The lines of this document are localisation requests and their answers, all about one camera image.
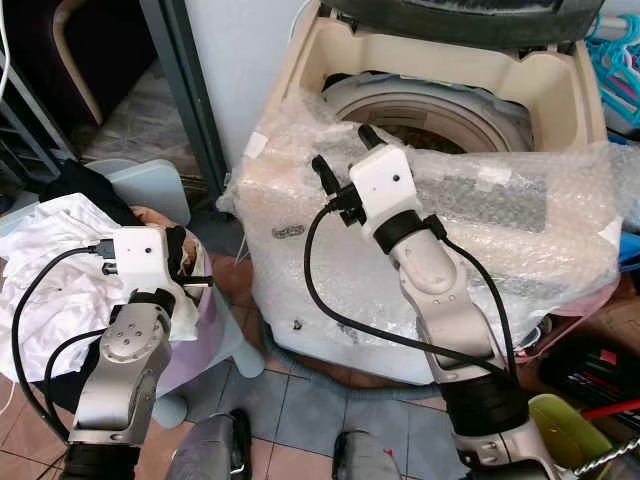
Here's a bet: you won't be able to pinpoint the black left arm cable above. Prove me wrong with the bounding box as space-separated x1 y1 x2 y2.
12 243 121 441

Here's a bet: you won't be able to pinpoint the dark purple chair cream frame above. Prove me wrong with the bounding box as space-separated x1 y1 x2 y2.
10 0 151 126

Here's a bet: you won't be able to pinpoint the white garment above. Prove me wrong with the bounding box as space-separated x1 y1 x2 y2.
0 192 201 381

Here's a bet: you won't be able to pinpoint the black garment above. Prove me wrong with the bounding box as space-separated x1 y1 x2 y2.
50 160 151 231

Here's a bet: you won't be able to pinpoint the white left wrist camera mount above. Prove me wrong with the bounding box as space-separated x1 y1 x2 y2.
112 225 173 301

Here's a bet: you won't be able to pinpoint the clear bubble wrap sheet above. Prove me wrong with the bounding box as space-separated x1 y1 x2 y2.
218 90 640 386

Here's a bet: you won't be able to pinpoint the dark grey door frame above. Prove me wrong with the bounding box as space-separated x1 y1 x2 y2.
138 0 229 191

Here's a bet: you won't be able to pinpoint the lavender plastic laundry basket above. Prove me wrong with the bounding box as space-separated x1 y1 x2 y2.
155 280 246 401

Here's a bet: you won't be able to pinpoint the cream top-load washing machine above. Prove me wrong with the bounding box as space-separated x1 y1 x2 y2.
240 0 626 386

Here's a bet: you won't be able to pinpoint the grey left robot leg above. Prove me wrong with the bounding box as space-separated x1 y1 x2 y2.
165 408 253 480

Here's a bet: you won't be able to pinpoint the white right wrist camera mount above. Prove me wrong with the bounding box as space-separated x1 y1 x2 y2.
350 143 419 231

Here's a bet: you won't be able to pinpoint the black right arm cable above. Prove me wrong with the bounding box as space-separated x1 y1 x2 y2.
302 200 521 381

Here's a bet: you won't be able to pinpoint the thick white cable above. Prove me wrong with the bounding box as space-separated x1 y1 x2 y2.
0 0 11 111

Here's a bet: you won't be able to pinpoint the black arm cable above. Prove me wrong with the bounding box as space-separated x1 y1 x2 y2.
12 243 121 441
302 200 521 381

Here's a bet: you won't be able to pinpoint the red rod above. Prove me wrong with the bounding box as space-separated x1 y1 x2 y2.
578 397 640 419

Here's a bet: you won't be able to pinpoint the grey robot leg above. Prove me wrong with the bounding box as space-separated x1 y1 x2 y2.
332 428 401 480
165 408 253 480

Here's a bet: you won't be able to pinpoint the yellow-green plastic bucket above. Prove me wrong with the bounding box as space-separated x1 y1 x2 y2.
525 393 606 476

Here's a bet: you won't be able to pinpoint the black plastic crate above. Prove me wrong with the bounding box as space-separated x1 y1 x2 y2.
538 330 640 416

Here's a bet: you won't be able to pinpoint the teal plastic hangers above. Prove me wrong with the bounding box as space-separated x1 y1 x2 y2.
585 15 640 121

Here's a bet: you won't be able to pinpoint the pink plastic basin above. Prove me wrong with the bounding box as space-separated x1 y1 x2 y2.
510 275 623 361

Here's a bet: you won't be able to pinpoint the grey washer drum ring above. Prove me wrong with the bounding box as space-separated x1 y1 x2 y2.
322 72 536 153

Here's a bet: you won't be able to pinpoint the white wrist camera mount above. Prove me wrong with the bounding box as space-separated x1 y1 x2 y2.
112 225 173 301
350 143 419 231

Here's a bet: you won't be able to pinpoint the grey right robot leg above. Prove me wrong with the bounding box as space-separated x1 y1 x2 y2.
332 428 401 480

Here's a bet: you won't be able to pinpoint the dark washing machine lid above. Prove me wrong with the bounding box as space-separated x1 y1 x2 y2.
320 0 606 51

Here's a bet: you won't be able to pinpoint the metal chain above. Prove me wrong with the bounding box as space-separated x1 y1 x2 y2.
560 435 640 480

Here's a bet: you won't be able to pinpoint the dark metal rack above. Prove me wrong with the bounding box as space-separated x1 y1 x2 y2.
0 90 51 191

